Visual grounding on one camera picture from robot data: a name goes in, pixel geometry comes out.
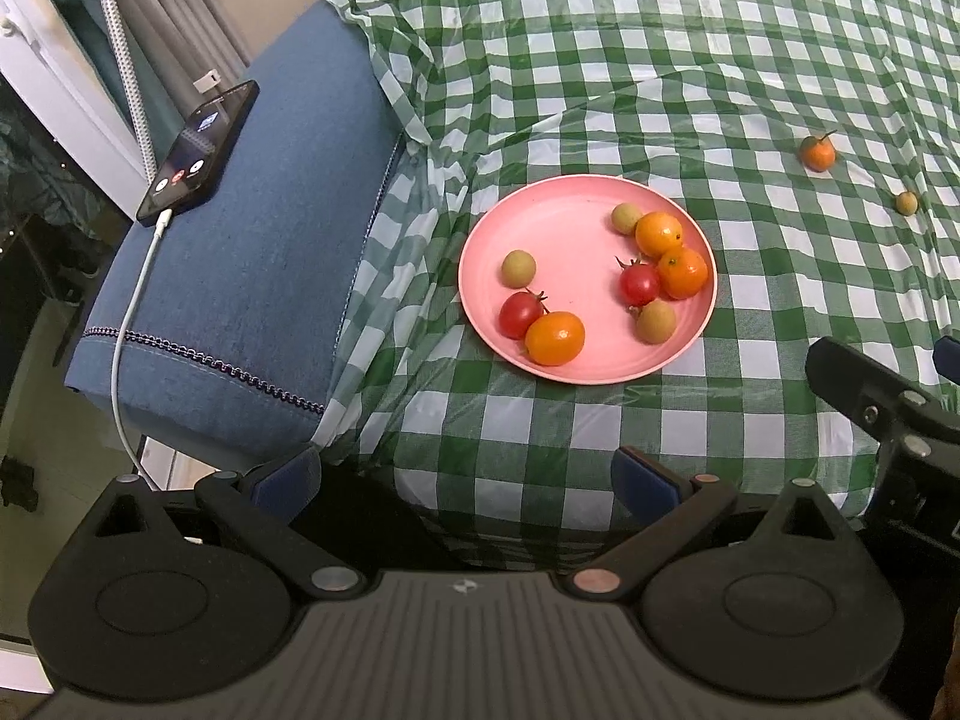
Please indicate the grey curtain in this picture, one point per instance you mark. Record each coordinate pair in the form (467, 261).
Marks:
(180, 7)

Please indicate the black smartphone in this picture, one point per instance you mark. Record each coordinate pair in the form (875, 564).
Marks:
(199, 146)

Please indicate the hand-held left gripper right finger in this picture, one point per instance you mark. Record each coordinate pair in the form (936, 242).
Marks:
(637, 476)

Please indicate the orange with stem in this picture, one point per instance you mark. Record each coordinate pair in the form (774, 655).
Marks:
(817, 154)

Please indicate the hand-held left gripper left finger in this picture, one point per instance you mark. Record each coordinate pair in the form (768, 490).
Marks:
(289, 480)

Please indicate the pink plate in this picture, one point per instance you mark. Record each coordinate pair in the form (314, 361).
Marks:
(570, 225)

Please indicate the small yellow longan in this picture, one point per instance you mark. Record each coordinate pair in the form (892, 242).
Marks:
(907, 203)

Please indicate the white window frame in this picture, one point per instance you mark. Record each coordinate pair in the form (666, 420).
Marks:
(52, 75)

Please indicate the red cherry tomato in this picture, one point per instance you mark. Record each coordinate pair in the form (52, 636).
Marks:
(639, 283)
(520, 315)

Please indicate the black object on floor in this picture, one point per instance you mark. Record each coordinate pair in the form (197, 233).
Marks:
(16, 481)

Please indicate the black and white braided pole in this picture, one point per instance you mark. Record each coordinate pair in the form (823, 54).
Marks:
(124, 52)

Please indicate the green checkered tablecloth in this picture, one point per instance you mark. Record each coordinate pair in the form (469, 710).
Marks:
(600, 52)

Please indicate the blue cushion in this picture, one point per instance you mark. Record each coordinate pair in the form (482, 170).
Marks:
(285, 240)

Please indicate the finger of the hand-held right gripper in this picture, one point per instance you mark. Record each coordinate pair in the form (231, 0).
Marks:
(949, 360)
(847, 379)

